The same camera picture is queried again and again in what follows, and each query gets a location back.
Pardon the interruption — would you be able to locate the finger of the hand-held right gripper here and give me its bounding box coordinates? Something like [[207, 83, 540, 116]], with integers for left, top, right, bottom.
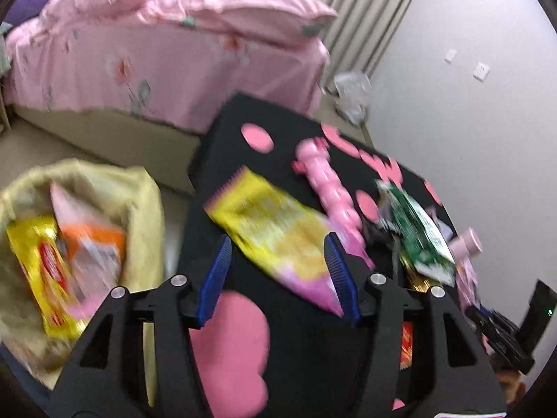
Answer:
[[465, 306, 519, 341]]

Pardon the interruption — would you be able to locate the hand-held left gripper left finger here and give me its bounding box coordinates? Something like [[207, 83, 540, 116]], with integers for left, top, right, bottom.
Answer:
[[48, 235, 232, 418]]

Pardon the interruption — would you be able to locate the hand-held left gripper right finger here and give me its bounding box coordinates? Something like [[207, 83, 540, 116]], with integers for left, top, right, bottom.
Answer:
[[324, 232, 508, 418]]

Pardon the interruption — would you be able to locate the colourful pink purple packet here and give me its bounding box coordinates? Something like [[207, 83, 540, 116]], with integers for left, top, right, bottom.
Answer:
[[455, 257, 481, 310]]

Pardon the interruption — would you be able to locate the yellow and purple snack packet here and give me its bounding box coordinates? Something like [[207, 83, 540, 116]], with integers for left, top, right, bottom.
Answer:
[[204, 168, 344, 316]]

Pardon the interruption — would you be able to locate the pink plastic bottle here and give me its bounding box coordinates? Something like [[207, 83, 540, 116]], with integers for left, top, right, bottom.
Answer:
[[448, 227, 484, 260]]

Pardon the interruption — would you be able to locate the green and white snack packet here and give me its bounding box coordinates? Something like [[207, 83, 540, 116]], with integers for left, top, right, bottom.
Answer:
[[376, 180, 457, 286]]

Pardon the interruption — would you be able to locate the orange snack wrapper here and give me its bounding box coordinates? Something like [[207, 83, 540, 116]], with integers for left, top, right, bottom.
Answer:
[[50, 183, 127, 305]]

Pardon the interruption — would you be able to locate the yellow snack packet red label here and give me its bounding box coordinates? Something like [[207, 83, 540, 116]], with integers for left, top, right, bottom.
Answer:
[[6, 215, 88, 340]]

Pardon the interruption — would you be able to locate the person's right hand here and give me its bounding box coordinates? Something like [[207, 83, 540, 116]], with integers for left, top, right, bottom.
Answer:
[[496, 370, 525, 407]]

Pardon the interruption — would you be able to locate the black tablecloth with pink shapes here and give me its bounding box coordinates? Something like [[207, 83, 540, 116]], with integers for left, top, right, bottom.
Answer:
[[165, 91, 501, 418]]

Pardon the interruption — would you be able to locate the pink caterpillar toy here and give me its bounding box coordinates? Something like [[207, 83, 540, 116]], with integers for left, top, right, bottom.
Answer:
[[292, 137, 375, 271]]

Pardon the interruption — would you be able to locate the white plastic bag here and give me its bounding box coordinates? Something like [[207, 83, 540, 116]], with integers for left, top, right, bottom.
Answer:
[[333, 71, 372, 125]]

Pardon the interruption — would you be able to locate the bed with pink floral sheet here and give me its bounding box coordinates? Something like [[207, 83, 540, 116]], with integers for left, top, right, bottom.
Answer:
[[0, 9, 332, 194]]

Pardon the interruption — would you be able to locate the pink floral duvet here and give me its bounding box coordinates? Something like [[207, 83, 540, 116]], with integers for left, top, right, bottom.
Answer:
[[39, 0, 338, 51]]

